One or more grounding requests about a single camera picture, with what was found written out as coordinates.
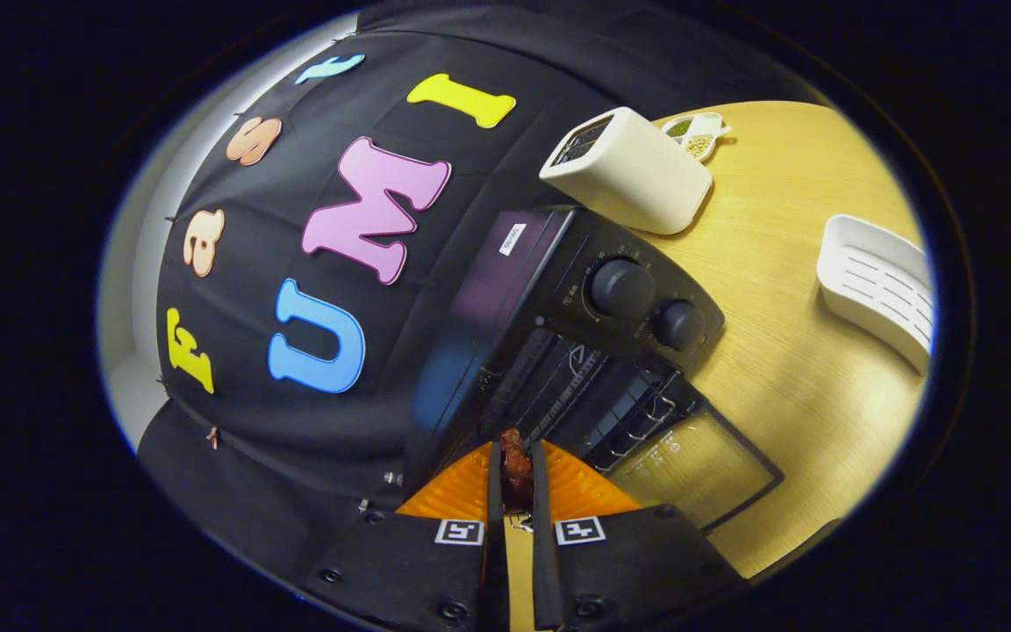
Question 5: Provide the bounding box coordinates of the brown meat piece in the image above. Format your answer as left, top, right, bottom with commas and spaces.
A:
498, 427, 534, 514

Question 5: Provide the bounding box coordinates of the black backdrop cloth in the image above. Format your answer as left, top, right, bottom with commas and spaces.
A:
137, 0, 822, 563

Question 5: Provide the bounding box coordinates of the white divided bean dish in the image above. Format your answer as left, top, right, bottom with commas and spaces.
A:
661, 111, 732, 164

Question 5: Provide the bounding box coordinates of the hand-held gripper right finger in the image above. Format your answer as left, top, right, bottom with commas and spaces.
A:
530, 439, 748, 632

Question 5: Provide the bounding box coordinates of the white slot toaster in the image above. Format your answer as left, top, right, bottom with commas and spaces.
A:
539, 107, 714, 236

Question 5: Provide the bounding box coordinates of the black toaster oven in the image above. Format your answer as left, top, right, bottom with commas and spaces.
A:
400, 206, 785, 536

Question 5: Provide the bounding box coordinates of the white rectangular dish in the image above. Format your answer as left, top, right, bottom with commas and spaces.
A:
816, 214, 936, 374

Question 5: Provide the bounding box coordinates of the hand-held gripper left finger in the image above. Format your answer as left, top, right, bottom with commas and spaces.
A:
299, 442, 511, 632

